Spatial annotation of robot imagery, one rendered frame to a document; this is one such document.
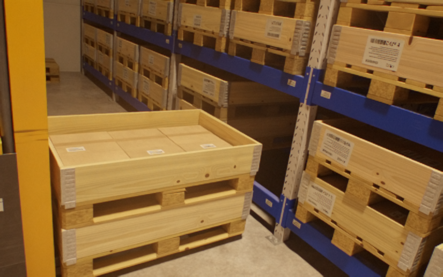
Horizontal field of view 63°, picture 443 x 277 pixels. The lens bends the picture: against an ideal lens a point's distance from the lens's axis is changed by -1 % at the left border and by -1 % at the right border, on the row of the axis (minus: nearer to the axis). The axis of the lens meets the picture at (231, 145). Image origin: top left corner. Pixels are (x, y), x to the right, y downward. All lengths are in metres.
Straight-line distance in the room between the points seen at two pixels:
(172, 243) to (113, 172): 0.66
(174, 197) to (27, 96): 0.94
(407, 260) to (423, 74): 0.92
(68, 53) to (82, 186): 6.04
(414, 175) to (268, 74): 1.22
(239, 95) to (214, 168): 1.12
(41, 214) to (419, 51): 1.95
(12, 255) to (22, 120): 0.65
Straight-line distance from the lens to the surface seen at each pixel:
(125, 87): 5.26
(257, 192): 2.83
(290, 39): 2.46
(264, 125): 3.46
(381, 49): 2.04
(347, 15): 2.21
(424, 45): 1.93
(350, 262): 2.35
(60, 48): 7.77
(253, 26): 2.78
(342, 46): 2.19
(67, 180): 1.87
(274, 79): 2.58
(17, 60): 1.73
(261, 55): 2.68
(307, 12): 2.42
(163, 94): 4.11
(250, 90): 3.23
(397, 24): 2.02
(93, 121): 2.64
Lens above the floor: 1.52
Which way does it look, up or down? 20 degrees down
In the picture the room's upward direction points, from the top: 8 degrees clockwise
